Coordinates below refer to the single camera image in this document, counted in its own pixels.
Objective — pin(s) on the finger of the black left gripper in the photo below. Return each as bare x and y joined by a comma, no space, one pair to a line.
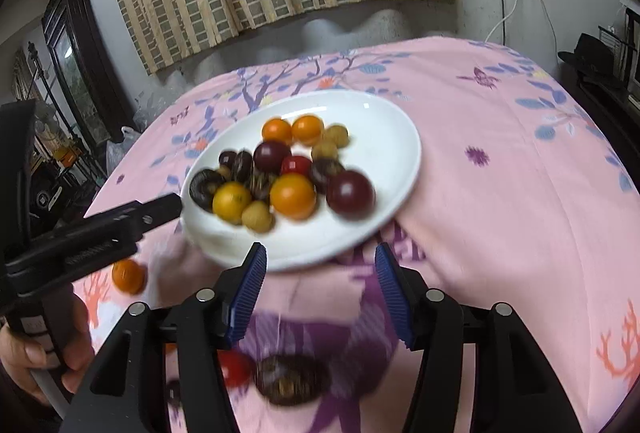
122,240
122,213

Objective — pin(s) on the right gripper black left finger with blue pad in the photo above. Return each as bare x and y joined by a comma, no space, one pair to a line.
213,320

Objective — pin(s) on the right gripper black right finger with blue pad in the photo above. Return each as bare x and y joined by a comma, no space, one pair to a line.
431,322

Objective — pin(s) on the yellow-orange persimmon-like fruit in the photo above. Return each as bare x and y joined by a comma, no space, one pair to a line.
230,201

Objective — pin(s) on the dark red cherry with stem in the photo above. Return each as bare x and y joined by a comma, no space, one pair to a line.
227,158

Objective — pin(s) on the yellow-green longan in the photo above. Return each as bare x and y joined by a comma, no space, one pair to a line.
324,149
257,217
338,134

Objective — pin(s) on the small dark cherry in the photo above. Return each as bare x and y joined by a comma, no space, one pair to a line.
242,167

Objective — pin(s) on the dark brown water chestnut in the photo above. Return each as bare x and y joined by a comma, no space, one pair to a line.
260,184
322,171

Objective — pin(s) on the dark purple tomato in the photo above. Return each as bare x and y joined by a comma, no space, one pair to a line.
269,156
351,195

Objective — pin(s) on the large orange citrus fruit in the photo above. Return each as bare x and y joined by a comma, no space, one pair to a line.
293,196

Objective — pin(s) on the red cherry tomato back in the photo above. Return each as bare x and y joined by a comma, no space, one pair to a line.
296,164

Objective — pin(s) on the red cherry tomato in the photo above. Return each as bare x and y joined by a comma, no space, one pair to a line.
236,367
296,164

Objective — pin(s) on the orange kumquat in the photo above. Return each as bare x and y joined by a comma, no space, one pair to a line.
307,130
277,129

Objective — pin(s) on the dark brown water chestnut front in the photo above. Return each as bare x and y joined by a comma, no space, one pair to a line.
322,171

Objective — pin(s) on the orange tangerine back left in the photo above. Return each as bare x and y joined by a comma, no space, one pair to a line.
129,276

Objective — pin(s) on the red cherry tomato front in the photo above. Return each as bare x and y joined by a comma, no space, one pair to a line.
236,367

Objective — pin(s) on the dark water chestnut back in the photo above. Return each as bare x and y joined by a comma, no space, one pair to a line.
291,380

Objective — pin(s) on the pink deer print tablecloth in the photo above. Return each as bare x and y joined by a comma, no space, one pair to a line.
520,199

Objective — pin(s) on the white oval plate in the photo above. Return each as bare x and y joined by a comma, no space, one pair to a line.
384,145

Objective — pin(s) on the dark framed mirror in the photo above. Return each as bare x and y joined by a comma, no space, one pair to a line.
85,72

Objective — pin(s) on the black hat on furniture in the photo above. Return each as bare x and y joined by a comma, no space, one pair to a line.
591,60

